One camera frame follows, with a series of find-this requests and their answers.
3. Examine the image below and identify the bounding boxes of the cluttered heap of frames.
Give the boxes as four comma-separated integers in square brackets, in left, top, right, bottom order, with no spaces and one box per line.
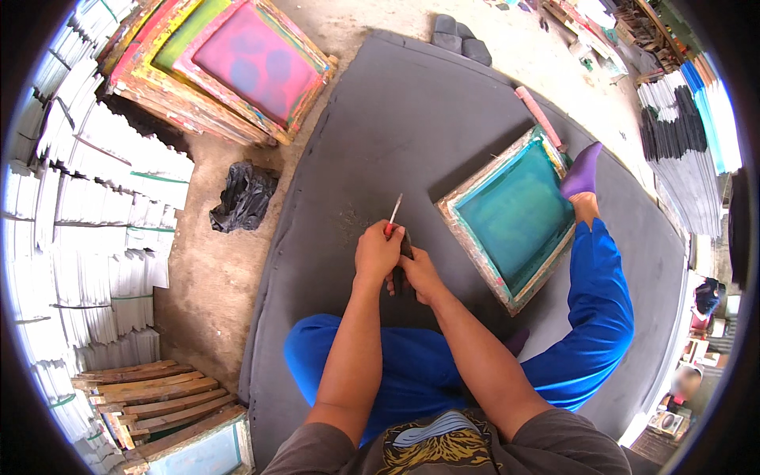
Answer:
[484,0,690,87]

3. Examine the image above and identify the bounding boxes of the stack of colourful screen frames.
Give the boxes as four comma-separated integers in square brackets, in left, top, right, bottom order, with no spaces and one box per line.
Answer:
[98,0,339,147]

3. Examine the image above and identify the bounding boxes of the red-handled knife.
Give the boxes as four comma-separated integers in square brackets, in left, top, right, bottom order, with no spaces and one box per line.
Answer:
[384,193,404,238]

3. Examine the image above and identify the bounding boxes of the stack of blue white sheets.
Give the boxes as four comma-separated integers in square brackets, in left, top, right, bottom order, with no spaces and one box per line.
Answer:
[680,52,743,176]

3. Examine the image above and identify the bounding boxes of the grey cushions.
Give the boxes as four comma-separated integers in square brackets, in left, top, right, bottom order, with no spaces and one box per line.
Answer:
[430,13,493,67]

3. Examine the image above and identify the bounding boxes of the person's body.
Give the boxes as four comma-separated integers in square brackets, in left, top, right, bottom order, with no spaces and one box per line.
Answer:
[261,408,633,475]

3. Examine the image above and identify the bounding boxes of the pink wooden squeegee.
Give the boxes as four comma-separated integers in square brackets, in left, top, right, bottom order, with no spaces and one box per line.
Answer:
[514,85,565,150]

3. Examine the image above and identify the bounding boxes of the dark rubber piece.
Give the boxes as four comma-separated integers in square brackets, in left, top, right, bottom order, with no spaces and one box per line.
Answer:
[392,228,415,295]

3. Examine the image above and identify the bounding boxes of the teal screen printing frame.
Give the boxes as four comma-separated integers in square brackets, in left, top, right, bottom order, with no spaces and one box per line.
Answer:
[435,124,578,317]

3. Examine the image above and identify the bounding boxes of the stack of white black sheets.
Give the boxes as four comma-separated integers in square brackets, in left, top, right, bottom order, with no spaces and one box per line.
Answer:
[637,70,724,238]

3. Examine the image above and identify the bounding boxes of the large grey mat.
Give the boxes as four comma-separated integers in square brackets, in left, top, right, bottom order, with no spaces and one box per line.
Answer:
[239,30,691,475]

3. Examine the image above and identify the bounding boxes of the stack of bare wooden frames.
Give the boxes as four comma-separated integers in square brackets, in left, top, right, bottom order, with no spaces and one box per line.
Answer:
[71,359,247,452]

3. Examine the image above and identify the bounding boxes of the person's left hand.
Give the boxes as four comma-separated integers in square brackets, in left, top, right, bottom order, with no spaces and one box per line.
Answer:
[354,219,407,290]

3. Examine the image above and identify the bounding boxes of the pale blue screen frame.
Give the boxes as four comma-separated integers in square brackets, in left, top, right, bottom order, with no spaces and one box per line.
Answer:
[122,410,256,475]

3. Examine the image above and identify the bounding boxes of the stacks of white sheets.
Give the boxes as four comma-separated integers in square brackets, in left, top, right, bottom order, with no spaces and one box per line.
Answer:
[3,0,196,470]

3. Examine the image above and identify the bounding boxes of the person's right hand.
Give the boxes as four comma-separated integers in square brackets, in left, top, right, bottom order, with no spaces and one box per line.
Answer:
[385,247,450,306]

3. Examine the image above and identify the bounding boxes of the person's legs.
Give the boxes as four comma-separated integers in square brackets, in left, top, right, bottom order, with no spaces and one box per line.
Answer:
[284,141,635,446]

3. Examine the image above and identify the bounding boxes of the black plastic bag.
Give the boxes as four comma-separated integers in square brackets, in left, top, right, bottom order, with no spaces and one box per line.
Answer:
[209,161,280,234]

